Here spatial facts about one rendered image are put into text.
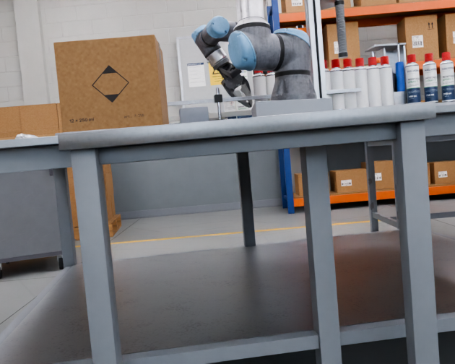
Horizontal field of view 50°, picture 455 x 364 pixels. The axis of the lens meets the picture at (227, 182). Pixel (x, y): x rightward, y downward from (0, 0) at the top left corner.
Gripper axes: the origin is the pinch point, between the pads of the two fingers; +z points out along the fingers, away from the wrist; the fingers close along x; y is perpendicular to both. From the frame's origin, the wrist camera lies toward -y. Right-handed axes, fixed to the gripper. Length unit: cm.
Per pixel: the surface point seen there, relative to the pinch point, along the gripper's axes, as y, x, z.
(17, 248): 166, 162, -10
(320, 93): -15.4, -21.0, 11.6
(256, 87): -2.2, -5.7, -3.9
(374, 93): -2, -44, 25
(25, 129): 316, 138, -106
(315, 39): -15.4, -30.8, -5.5
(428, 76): -1, -67, 32
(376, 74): -2, -49, 19
